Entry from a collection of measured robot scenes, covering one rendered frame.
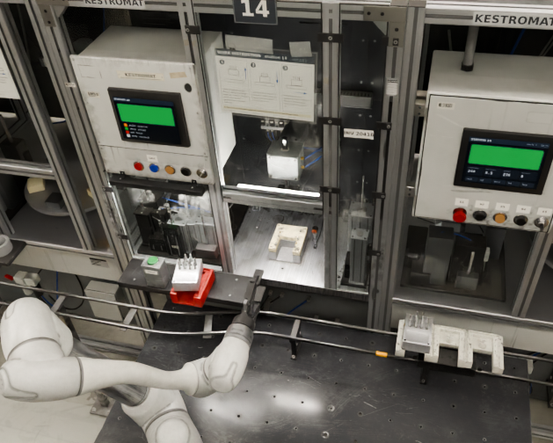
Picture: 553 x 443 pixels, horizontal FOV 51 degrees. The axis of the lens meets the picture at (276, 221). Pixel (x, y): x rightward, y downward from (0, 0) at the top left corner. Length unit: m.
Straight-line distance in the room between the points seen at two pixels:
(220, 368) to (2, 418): 1.83
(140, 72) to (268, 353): 1.19
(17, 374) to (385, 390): 1.32
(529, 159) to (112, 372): 1.28
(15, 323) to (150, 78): 0.82
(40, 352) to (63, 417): 1.70
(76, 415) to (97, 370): 1.65
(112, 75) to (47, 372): 0.93
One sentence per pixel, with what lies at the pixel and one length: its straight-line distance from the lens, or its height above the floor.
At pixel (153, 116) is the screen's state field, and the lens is 1.95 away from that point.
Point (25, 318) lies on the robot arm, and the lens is 1.67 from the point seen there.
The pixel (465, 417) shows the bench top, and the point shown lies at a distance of 2.30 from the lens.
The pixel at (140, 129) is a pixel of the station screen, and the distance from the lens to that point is 2.00.
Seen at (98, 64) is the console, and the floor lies 1.81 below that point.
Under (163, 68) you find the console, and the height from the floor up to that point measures 1.81.
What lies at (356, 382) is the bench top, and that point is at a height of 0.68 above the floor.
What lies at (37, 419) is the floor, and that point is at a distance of 3.32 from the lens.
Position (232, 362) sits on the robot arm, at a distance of 1.79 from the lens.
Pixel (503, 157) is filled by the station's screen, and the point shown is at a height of 1.62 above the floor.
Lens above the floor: 2.63
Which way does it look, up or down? 42 degrees down
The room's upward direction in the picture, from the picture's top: 5 degrees counter-clockwise
